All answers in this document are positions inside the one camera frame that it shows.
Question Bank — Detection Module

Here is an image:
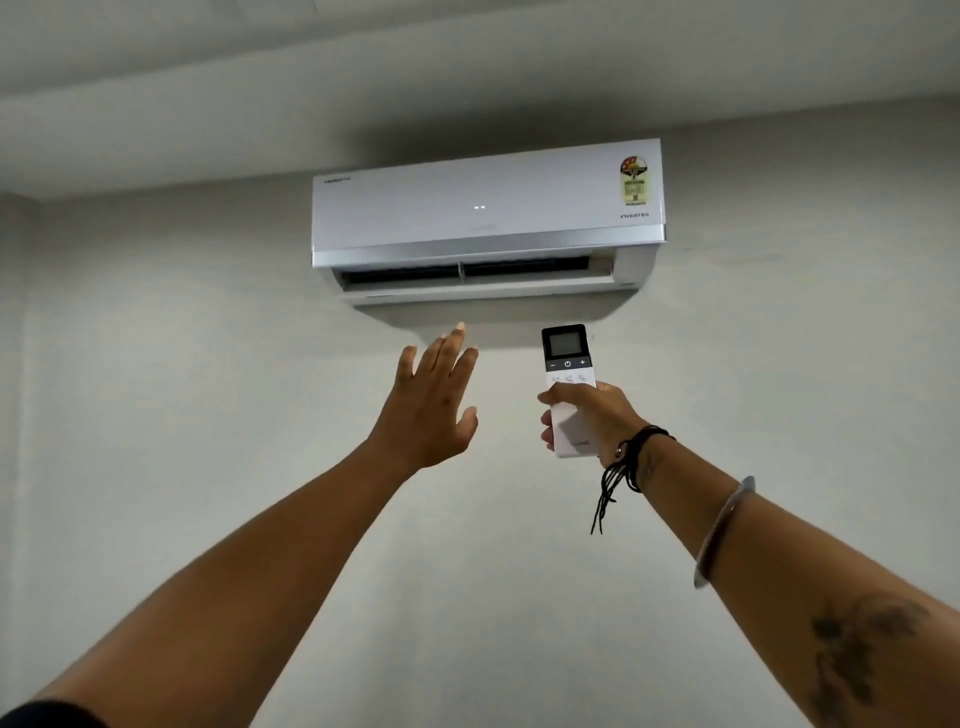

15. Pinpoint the silver metal bangle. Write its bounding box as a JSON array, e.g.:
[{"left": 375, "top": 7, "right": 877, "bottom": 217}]
[{"left": 692, "top": 475, "right": 757, "bottom": 591}]

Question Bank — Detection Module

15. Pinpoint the person's left forearm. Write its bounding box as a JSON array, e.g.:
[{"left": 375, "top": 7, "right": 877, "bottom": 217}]
[{"left": 30, "top": 438, "right": 418, "bottom": 728}]

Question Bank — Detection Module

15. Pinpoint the person's left hand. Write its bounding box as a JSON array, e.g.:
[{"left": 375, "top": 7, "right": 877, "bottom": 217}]
[{"left": 372, "top": 322, "right": 481, "bottom": 476}]

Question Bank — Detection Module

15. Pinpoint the white remote control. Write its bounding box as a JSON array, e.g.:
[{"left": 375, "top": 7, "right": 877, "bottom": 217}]
[{"left": 540, "top": 324, "right": 600, "bottom": 460}]

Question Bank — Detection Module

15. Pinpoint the black thread bracelet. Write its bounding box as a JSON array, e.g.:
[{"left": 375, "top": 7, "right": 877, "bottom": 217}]
[{"left": 589, "top": 425, "right": 677, "bottom": 537}]

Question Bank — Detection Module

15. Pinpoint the white wall air conditioner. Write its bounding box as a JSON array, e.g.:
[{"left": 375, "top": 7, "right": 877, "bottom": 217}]
[{"left": 311, "top": 138, "right": 668, "bottom": 308}]

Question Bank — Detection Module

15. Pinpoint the person's right hand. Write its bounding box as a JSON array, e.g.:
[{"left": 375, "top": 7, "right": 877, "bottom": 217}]
[{"left": 537, "top": 380, "right": 650, "bottom": 471}]

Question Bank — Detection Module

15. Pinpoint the person's right forearm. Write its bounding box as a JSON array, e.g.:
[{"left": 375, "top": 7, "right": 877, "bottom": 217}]
[{"left": 636, "top": 435, "right": 960, "bottom": 728}]

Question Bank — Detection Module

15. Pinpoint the black sleeve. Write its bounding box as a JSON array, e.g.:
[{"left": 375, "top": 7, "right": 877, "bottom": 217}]
[{"left": 0, "top": 699, "right": 108, "bottom": 728}]

